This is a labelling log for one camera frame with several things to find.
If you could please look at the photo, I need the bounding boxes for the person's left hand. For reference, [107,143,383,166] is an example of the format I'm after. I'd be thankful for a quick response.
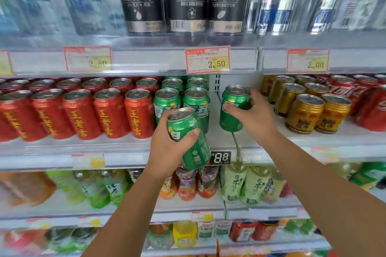
[145,109,201,178]

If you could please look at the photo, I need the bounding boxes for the person's right hand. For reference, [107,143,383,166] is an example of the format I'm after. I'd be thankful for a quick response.
[223,89,280,146]

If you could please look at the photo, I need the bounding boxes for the green soda can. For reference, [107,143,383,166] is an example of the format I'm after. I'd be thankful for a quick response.
[186,77,209,91]
[153,88,182,125]
[167,107,212,171]
[219,84,251,133]
[183,87,210,134]
[161,78,185,95]

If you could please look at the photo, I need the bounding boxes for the person's left forearm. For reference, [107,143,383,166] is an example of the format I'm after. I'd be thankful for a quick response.
[81,165,183,257]

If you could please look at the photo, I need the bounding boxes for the person's right forearm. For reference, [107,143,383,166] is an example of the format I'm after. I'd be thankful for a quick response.
[262,132,386,257]

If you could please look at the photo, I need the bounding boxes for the black digital price tag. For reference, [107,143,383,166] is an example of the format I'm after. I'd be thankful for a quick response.
[209,151,232,166]

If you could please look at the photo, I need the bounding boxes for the orange juice bottle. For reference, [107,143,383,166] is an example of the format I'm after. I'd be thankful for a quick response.
[197,165,220,199]
[176,166,198,201]
[159,172,179,200]

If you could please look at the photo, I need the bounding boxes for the red framed price tag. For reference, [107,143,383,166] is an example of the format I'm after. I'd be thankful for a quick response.
[185,46,231,75]
[286,48,330,74]
[63,46,113,73]

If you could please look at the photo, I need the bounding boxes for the green tea bottle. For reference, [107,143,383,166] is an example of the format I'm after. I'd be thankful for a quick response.
[220,162,248,203]
[240,165,273,205]
[261,168,287,204]

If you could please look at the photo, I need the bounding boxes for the group of gold drink cans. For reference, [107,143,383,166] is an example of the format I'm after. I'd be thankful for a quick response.
[260,74,352,135]

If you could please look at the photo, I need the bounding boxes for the small pale price tag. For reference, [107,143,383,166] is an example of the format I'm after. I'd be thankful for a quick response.
[191,211,214,222]

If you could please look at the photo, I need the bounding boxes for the white store shelf unit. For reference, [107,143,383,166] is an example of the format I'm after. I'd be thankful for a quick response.
[0,32,386,257]

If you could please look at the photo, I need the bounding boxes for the light green drink bottle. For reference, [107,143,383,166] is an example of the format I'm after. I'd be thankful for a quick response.
[47,170,110,209]
[101,169,131,207]

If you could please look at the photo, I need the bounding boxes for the white label drink bottle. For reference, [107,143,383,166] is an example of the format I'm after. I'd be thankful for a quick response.
[215,220,233,236]
[197,221,216,240]

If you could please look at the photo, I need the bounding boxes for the yellow drink bottle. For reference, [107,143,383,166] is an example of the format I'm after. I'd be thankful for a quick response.
[172,220,198,249]

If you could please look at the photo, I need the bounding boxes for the red label drink bottle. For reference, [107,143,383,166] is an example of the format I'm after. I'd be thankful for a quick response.
[252,221,278,242]
[229,221,257,243]

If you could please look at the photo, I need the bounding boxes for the rows of red tea cans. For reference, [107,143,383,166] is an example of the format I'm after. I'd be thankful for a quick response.
[0,77,163,142]

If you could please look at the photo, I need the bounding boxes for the group of red cola cans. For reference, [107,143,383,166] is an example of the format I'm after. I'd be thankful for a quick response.
[315,74,386,132]

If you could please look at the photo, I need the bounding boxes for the dark green label bottle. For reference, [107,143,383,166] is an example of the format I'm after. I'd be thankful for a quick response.
[349,162,386,191]

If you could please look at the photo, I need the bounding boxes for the clear water bottle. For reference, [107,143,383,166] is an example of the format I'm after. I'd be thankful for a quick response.
[59,0,127,37]
[6,0,76,37]

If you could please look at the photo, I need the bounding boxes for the orange drink bottle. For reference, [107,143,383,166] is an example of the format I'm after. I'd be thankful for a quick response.
[0,171,57,207]

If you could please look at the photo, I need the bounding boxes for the yellow price tag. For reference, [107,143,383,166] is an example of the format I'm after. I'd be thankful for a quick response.
[0,50,13,76]

